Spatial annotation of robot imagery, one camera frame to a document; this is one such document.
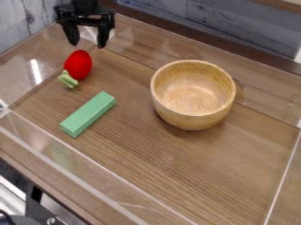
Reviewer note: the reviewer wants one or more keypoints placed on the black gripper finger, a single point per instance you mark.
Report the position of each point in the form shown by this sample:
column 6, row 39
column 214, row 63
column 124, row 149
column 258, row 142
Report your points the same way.
column 71, row 32
column 103, row 35

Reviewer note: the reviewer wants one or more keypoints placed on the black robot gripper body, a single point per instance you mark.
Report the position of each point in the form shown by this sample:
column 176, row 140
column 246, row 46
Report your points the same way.
column 69, row 16

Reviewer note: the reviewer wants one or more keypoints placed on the red plush tomato toy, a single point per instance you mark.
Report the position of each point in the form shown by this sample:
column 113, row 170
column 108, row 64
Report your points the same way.
column 76, row 68

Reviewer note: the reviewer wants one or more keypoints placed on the light wooden bowl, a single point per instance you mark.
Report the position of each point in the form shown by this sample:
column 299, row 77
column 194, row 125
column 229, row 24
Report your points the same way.
column 192, row 94

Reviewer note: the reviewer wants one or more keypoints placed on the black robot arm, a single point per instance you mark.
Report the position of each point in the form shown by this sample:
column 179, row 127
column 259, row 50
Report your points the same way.
column 84, row 5

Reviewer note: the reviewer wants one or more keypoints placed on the green rectangular block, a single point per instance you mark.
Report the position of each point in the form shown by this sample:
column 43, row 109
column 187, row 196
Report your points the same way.
column 87, row 114

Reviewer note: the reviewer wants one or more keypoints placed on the clear acrylic corner bracket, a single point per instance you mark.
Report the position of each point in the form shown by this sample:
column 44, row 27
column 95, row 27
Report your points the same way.
column 88, row 33

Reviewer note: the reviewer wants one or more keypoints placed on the clear acrylic tray wall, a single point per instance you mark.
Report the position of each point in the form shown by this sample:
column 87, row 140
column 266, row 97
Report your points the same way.
column 100, row 197

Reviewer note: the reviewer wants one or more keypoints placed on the black table leg bracket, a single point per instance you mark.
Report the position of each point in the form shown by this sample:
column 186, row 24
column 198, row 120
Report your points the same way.
column 41, row 208

